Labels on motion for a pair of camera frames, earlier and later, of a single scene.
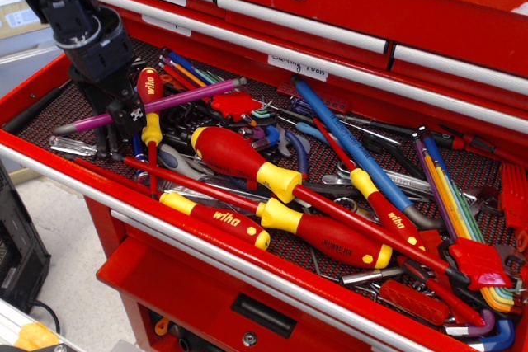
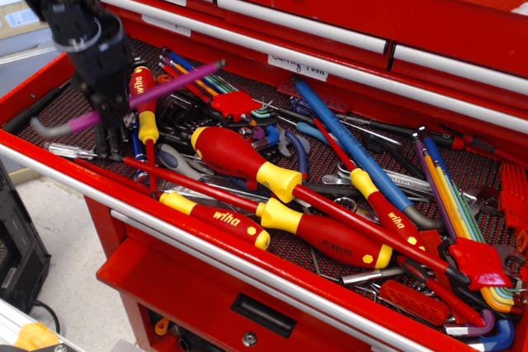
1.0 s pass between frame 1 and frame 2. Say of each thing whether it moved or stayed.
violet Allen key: moved
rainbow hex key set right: stayed
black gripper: stayed
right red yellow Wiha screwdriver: stayed
